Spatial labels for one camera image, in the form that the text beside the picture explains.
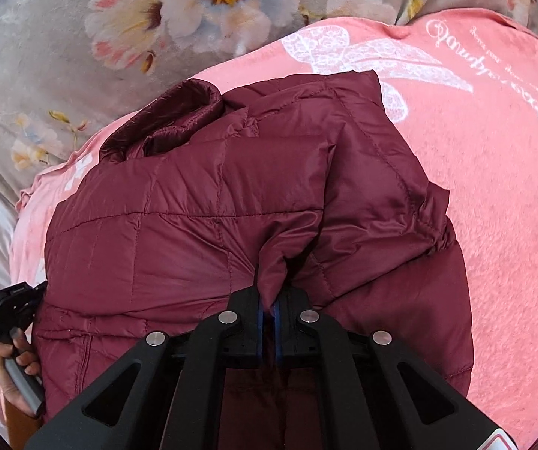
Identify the maroon puffer jacket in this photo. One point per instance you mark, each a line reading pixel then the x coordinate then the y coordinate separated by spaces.
pixel 194 225

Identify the person's left hand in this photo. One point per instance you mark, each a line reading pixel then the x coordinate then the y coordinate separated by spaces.
pixel 25 361

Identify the pink printed blanket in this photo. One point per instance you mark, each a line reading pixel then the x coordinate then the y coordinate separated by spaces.
pixel 493 187

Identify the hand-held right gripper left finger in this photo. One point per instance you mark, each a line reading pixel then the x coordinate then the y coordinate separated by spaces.
pixel 262 333

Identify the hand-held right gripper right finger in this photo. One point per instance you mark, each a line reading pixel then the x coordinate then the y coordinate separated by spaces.
pixel 277 337

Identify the grey floral bed sheet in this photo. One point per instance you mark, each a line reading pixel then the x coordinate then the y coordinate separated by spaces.
pixel 39 56

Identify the person's left forearm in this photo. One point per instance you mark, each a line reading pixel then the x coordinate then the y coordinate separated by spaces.
pixel 20 419

